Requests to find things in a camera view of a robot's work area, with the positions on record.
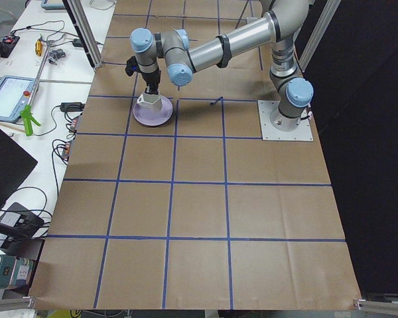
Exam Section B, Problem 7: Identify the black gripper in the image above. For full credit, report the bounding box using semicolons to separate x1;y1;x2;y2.
142;68;161;95

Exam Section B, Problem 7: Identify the white faceted cup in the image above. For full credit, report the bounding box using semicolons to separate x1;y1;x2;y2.
137;93;163;111

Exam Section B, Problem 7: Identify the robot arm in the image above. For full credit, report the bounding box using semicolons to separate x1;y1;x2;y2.
125;1;314;131

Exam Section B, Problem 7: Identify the lilac plate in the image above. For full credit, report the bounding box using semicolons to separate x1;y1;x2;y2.
133;96;173;127

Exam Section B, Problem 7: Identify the black power adapter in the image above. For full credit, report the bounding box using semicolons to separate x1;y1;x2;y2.
60;102;85;113

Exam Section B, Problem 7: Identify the yellow utility knife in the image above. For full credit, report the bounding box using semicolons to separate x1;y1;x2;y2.
34;38;43;56

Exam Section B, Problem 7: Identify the teach pendant tablet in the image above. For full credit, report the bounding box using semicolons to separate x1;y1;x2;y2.
0;75;34;123

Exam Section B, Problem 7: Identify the black monitor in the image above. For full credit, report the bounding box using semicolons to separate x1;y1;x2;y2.
0;129;38;207

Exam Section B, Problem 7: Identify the green tin box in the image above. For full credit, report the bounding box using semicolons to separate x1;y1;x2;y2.
0;254;36;290

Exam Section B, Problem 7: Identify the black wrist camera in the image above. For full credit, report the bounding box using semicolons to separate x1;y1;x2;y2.
125;56;140;77

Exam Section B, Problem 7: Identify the aluminium frame post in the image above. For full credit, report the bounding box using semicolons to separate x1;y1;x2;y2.
62;0;103;70

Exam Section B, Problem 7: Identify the green handled grabber tool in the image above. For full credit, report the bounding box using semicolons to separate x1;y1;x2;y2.
20;41;51;136

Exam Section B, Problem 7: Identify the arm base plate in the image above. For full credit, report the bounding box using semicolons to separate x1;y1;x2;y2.
257;100;313;142

